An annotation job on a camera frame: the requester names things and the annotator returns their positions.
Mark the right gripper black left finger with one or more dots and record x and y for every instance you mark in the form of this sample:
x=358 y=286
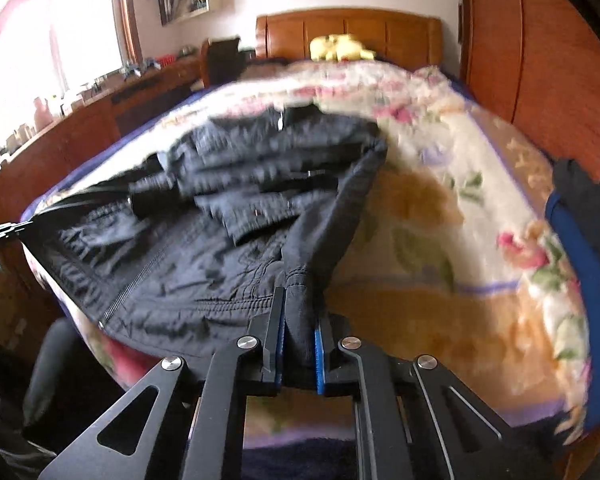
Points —
x=182 y=420

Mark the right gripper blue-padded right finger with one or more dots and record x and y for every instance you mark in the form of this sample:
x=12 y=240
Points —
x=415 y=419

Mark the dark navy jacket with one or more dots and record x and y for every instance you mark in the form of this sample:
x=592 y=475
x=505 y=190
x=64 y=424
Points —
x=179 y=253

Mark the wooden desk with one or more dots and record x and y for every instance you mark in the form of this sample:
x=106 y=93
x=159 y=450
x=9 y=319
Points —
x=62 y=147

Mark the dark blue bed sheet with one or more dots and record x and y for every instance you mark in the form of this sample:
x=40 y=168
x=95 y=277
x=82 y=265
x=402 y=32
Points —
x=298 y=433

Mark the black office chair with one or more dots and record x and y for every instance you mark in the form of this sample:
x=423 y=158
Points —
x=68 y=389

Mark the floral bed blanket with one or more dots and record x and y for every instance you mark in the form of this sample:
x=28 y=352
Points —
x=452 y=255

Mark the folded blue garment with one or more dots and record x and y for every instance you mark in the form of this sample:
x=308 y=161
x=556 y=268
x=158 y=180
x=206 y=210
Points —
x=586 y=263

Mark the folded black garment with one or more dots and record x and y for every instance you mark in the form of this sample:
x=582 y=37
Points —
x=580 y=194

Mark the wooden chair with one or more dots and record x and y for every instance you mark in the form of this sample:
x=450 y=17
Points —
x=220 y=61

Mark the yellow plush toy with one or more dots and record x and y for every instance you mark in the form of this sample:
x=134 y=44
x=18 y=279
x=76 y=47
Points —
x=338 y=48

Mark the wooden headboard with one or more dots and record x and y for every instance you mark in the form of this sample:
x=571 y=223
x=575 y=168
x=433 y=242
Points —
x=408 y=40

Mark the wooden louvered wardrobe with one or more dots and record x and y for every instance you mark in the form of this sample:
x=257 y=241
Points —
x=536 y=64

